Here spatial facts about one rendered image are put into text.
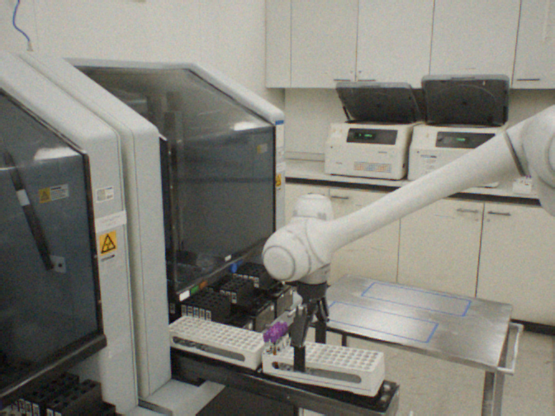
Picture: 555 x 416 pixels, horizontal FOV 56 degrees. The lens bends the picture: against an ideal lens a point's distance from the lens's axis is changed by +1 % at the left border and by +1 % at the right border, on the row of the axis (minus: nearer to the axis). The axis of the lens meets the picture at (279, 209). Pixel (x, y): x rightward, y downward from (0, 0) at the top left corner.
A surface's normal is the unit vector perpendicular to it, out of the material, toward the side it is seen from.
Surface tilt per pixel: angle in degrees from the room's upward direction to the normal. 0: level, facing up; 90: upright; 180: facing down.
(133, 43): 90
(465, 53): 90
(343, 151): 90
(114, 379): 90
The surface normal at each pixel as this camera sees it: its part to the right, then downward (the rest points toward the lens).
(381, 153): -0.47, 0.21
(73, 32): 0.89, 0.11
